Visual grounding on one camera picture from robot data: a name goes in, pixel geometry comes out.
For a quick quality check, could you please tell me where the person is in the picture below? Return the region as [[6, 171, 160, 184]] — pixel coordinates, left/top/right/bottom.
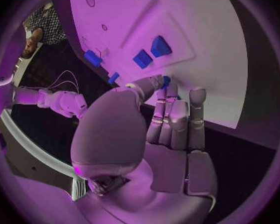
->
[[21, 2, 69, 60]]

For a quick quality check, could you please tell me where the white task board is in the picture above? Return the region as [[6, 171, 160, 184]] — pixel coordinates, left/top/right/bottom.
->
[[69, 0, 249, 130]]

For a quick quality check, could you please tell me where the white cable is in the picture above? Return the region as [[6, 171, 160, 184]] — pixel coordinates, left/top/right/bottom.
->
[[47, 80, 80, 91], [51, 70, 80, 94]]

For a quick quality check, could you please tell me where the blue rounded block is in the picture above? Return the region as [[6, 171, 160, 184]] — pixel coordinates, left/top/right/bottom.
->
[[150, 35, 173, 58]]

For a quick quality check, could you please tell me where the blue short cylinder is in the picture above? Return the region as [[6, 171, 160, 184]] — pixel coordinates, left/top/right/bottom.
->
[[83, 49, 104, 68]]

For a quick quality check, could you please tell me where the small blue plug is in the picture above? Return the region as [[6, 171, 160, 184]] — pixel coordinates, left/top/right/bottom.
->
[[107, 72, 121, 85]]

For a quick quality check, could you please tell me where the blue square block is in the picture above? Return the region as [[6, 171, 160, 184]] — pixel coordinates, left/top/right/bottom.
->
[[132, 49, 154, 70]]

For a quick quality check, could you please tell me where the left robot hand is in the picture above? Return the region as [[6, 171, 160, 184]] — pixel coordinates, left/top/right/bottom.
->
[[69, 75, 219, 224]]

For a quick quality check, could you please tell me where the blue peg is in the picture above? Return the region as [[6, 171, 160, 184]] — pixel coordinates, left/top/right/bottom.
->
[[161, 76, 172, 90]]

